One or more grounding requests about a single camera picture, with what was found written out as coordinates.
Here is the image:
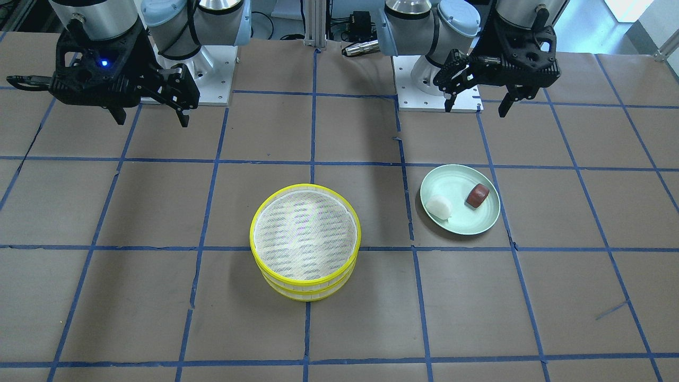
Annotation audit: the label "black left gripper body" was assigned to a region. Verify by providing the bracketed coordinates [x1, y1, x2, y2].
[432, 10, 562, 101]

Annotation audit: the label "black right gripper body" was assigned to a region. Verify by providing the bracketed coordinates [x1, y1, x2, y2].
[6, 19, 201, 109]

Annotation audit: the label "brown bun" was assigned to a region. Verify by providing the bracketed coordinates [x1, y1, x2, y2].
[465, 183, 490, 209]

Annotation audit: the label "white bun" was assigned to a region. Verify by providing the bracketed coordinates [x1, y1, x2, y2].
[424, 194, 452, 221]

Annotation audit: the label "yellow steamer layer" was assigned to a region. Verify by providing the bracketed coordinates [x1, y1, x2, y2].
[261, 262, 356, 302]
[249, 184, 362, 287]

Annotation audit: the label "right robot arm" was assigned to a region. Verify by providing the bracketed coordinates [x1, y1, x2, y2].
[6, 1, 251, 127]

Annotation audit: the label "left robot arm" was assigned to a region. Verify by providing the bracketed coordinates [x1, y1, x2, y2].
[375, 1, 567, 118]

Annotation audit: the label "light green plate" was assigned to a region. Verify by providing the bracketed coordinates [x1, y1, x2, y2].
[420, 164, 501, 235]

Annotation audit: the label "silver flashlight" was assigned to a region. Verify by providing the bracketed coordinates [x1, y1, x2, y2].
[341, 39, 380, 57]

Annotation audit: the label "black power adapter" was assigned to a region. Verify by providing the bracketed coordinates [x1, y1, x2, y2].
[334, 11, 377, 42]

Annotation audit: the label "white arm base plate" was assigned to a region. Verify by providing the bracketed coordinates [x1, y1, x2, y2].
[153, 44, 238, 106]
[392, 56, 483, 113]

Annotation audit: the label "black cables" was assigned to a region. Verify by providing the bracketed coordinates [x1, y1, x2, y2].
[250, 11, 306, 41]

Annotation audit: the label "aluminium frame post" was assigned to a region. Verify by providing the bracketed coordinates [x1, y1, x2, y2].
[301, 1, 330, 51]

